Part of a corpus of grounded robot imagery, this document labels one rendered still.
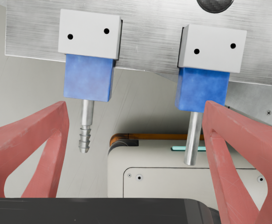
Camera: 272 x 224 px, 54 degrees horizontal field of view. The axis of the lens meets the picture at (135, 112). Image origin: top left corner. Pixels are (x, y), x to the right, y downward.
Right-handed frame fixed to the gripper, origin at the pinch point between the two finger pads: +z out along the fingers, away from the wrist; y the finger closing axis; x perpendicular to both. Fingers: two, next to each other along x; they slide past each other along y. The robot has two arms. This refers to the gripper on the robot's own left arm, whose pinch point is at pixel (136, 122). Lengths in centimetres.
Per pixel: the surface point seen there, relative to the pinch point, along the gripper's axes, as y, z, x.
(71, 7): 6.0, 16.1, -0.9
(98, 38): 3.2, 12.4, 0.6
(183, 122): -20, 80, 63
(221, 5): -8.0, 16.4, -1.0
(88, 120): 4.6, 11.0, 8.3
